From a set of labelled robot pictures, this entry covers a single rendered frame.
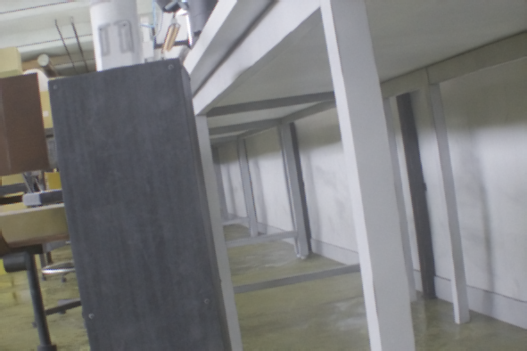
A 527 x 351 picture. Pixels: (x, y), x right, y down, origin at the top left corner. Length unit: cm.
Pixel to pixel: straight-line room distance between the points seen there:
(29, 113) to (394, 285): 97
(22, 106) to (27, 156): 10
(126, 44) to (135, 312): 48
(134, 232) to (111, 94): 24
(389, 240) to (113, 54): 78
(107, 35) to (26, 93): 24
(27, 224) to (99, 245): 33
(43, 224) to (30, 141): 19
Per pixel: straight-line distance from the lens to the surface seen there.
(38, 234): 169
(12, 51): 703
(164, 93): 138
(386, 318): 86
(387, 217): 85
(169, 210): 138
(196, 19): 163
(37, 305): 189
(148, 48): 381
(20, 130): 162
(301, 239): 497
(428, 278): 320
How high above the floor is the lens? 65
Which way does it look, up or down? 2 degrees down
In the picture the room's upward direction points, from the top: 9 degrees counter-clockwise
